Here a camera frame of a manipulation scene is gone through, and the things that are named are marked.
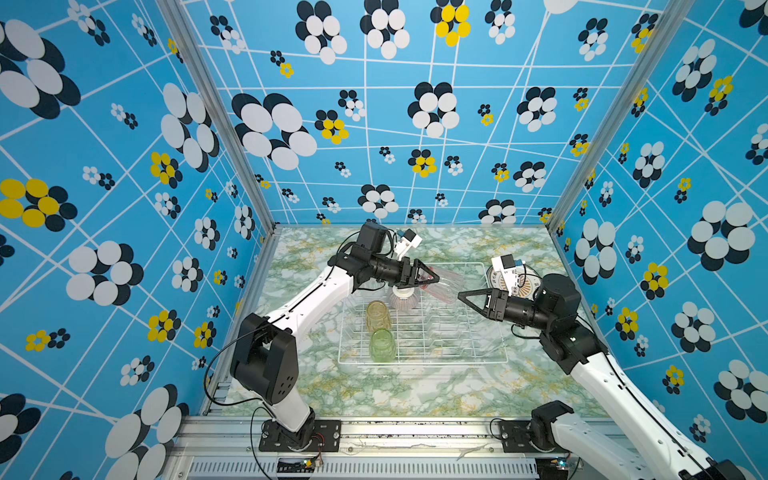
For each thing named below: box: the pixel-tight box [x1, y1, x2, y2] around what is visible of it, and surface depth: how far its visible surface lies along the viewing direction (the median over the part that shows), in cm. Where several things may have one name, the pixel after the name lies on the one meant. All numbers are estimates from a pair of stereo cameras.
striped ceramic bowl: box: [389, 285, 419, 312], surface depth 95 cm
